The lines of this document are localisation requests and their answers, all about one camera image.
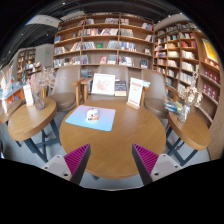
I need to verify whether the book display table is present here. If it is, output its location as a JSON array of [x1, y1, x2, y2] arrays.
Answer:
[[0, 64, 26, 126]]

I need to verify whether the white orange sign, wooden base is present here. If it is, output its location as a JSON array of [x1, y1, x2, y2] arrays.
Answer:
[[126, 77, 144, 110]]

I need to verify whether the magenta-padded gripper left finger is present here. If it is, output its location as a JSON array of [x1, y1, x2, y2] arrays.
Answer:
[[41, 143, 92, 186]]

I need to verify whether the stack of colourful magazines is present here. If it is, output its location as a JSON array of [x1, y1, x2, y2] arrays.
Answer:
[[164, 100, 184, 114]]

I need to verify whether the wide wooden bookshelf with books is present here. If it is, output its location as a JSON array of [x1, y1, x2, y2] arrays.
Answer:
[[53, 12, 155, 73]]

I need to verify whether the round wooden side table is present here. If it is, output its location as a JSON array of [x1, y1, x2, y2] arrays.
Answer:
[[164, 110, 212, 167], [7, 97, 61, 163]]

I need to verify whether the glass vase with dried flowers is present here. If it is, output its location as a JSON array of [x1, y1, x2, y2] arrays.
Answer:
[[26, 66, 56, 111], [177, 71, 204, 123]]

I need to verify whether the tall wooden bookshelf with books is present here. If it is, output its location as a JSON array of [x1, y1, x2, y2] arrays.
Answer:
[[153, 19, 224, 124]]

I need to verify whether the white orange computer mouse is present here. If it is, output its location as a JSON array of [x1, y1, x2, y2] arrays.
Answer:
[[85, 107, 100, 122]]

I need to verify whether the white framed floral picture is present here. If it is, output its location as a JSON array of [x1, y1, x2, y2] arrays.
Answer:
[[90, 73, 116, 96]]

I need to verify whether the small distant wooden bookshelf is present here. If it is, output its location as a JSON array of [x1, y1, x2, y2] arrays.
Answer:
[[16, 47, 43, 79]]

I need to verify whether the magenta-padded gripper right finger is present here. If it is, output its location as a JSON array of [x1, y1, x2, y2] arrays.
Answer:
[[131, 143, 184, 186]]

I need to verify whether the pink blue gradient mouse pad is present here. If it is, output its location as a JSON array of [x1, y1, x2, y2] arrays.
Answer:
[[64, 104, 117, 132]]

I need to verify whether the dark book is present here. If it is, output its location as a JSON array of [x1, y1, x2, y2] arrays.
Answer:
[[114, 80, 128, 98]]

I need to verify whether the small white table sign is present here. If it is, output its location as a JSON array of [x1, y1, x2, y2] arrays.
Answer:
[[22, 83, 35, 107]]

